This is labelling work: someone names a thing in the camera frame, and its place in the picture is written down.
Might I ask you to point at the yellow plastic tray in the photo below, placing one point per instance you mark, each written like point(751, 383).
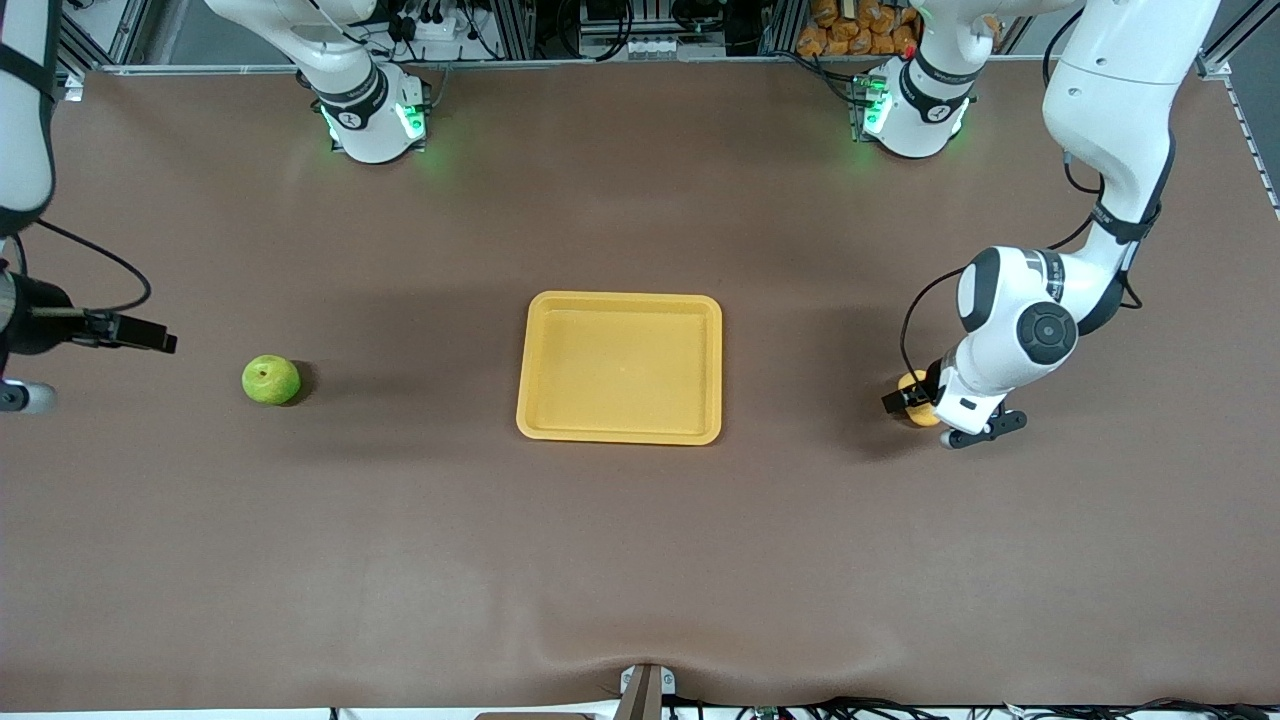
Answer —
point(620, 370)

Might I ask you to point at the yellow potato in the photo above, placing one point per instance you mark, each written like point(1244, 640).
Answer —
point(920, 419)

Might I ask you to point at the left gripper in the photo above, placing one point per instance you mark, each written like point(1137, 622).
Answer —
point(919, 391)

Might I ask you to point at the brown table cover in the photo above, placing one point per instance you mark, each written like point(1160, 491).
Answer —
point(640, 550)

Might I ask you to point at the silver table edge rail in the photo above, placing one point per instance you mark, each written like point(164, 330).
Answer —
point(600, 64)

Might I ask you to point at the silver corner bracket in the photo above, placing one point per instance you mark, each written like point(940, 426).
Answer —
point(1212, 66)

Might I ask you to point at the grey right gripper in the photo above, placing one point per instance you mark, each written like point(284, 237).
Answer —
point(42, 316)

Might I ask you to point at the white power strip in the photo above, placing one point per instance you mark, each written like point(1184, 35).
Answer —
point(440, 25)

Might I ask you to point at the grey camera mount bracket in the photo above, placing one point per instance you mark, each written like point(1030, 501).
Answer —
point(645, 692)

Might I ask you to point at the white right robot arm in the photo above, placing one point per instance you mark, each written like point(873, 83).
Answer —
point(365, 130)

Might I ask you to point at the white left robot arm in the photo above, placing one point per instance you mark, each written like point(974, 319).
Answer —
point(1110, 100)

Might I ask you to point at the green apple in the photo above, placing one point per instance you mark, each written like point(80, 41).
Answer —
point(270, 380)

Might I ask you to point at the orange snack bags pile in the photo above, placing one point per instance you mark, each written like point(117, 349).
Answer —
point(850, 30)

